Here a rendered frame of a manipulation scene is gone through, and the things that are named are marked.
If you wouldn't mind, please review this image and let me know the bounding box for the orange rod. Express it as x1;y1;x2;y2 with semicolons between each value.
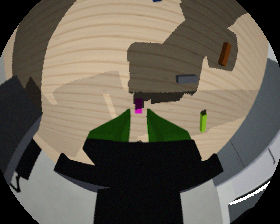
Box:
218;42;231;67

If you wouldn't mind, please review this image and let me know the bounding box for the lime green rod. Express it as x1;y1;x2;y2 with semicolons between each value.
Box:
200;111;207;133

